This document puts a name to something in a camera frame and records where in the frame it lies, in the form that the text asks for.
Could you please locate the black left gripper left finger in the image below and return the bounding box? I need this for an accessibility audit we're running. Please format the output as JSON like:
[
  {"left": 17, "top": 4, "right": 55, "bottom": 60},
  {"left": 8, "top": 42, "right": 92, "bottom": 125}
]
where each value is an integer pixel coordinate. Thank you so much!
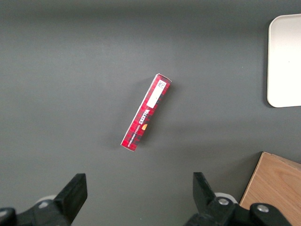
[{"left": 0, "top": 173, "right": 88, "bottom": 226}]

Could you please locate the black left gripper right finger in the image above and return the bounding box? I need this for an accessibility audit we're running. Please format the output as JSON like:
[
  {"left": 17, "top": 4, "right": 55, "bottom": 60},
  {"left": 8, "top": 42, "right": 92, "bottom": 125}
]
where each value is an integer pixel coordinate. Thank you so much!
[{"left": 185, "top": 172, "right": 295, "bottom": 226}]

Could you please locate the red tartan shortbread box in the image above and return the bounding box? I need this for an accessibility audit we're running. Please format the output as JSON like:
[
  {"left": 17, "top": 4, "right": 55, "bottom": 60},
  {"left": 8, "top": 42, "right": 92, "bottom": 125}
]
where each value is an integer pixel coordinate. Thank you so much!
[{"left": 121, "top": 73, "right": 172, "bottom": 153}]

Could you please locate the light wooden board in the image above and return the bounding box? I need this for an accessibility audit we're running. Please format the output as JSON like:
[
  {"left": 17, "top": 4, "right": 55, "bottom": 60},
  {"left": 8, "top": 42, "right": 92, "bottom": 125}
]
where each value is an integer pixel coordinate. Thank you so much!
[{"left": 239, "top": 152, "right": 301, "bottom": 226}]

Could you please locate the beige plastic tray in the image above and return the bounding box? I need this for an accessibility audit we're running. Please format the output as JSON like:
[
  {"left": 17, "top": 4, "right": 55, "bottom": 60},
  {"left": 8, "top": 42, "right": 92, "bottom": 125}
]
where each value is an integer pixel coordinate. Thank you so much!
[{"left": 267, "top": 13, "right": 301, "bottom": 108}]

